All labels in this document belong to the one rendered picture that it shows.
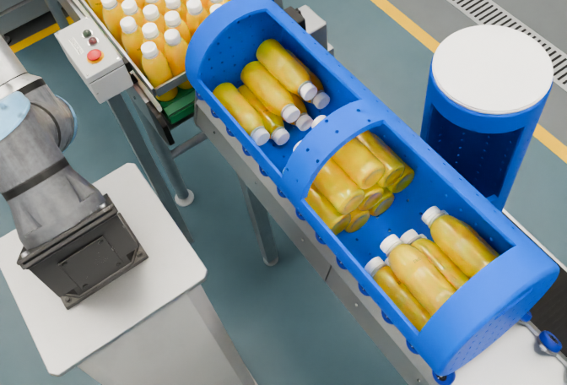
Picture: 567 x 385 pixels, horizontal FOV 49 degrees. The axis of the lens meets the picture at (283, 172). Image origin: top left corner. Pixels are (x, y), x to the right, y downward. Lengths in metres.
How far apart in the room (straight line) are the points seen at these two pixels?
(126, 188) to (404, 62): 1.91
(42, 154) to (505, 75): 1.04
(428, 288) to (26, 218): 0.69
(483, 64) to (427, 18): 1.62
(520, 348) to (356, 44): 1.98
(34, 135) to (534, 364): 1.01
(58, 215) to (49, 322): 0.25
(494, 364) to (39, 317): 0.87
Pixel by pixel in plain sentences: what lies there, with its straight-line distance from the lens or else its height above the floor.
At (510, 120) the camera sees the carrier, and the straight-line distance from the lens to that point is 1.52.
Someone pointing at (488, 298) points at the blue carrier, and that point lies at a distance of 1.05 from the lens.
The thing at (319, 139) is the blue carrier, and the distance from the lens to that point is 1.19.
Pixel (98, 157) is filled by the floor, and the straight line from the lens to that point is 2.87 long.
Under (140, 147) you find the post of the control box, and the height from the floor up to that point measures 0.67.
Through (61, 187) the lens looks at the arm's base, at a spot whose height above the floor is 1.37.
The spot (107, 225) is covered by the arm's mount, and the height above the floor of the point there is 1.30.
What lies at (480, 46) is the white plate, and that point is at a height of 1.04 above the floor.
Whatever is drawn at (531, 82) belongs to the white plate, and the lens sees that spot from 1.56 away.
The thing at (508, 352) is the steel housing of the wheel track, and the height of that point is 0.93.
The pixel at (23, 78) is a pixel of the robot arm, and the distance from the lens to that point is 1.21.
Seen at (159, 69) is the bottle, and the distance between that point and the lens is 1.65.
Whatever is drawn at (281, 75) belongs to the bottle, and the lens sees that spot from 1.44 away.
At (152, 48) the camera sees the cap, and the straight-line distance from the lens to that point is 1.62.
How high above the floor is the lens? 2.19
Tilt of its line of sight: 57 degrees down
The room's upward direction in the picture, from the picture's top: 11 degrees counter-clockwise
